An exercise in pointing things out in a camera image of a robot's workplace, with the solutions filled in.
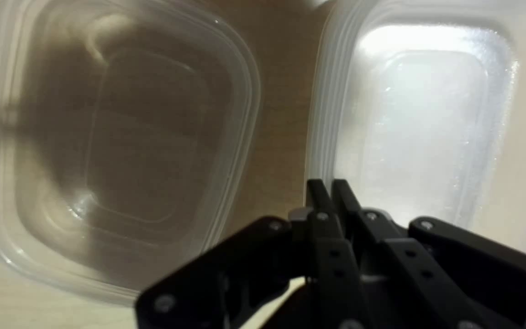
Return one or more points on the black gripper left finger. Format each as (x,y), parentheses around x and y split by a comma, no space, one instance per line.
(288,274)

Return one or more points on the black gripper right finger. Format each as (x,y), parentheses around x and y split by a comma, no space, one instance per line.
(447,274)

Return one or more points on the clear plastic lunchbox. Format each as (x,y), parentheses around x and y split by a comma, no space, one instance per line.
(136,133)
(32,267)

